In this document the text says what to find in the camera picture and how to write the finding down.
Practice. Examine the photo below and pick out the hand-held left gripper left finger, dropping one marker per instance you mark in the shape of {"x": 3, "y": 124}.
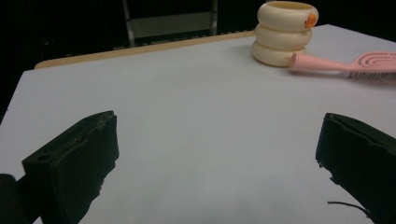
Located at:
{"x": 74, "y": 161}

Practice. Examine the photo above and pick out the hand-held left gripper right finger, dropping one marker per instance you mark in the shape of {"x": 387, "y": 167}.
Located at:
{"x": 358, "y": 158}

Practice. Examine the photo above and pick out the pink hairbrush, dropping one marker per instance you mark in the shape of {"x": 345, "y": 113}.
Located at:
{"x": 320, "y": 64}

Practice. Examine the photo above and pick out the cream ringed holder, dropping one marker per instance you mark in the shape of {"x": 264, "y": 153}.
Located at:
{"x": 280, "y": 37}

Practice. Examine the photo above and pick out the desk with grey metal frame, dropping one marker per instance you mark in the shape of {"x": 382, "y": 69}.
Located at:
{"x": 171, "y": 25}

